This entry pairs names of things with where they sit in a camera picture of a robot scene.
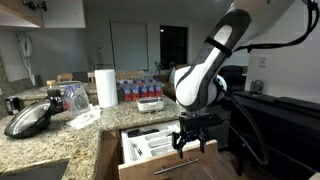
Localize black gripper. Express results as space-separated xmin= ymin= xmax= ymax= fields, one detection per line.
xmin=172 ymin=114 xmax=223 ymax=159

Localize wooden kitchen drawer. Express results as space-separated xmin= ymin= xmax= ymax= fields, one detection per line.
xmin=118 ymin=140 xmax=217 ymax=180

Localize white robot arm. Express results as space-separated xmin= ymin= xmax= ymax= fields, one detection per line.
xmin=172 ymin=0 xmax=294 ymax=152

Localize white cutlery tray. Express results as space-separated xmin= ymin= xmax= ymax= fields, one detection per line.
xmin=120 ymin=120 xmax=201 ymax=164

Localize black knife in tray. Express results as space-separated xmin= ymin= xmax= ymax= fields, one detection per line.
xmin=128 ymin=129 xmax=160 ymax=138

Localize pack of water bottles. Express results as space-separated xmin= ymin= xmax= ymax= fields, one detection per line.
xmin=117 ymin=79 xmax=164 ymax=101

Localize wooden chair back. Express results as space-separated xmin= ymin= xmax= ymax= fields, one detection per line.
xmin=57 ymin=69 xmax=144 ymax=83

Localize white paper towel roll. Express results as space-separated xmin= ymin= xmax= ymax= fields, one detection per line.
xmin=94 ymin=69 xmax=118 ymax=108

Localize clear plastic bag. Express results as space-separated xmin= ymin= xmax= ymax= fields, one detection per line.
xmin=64 ymin=84 xmax=90 ymax=115

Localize black pan lid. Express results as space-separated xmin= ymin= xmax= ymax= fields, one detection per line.
xmin=4 ymin=100 xmax=56 ymax=139

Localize wooden upper cabinets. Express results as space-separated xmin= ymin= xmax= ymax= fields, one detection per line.
xmin=0 ymin=0 xmax=47 ymax=28

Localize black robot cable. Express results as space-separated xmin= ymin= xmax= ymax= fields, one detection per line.
xmin=219 ymin=0 xmax=320 ymax=167

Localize white board on wall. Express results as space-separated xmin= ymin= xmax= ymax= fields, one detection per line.
xmin=111 ymin=22 xmax=148 ymax=71

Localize wall telephone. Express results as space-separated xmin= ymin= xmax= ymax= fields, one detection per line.
xmin=16 ymin=32 xmax=36 ymax=86

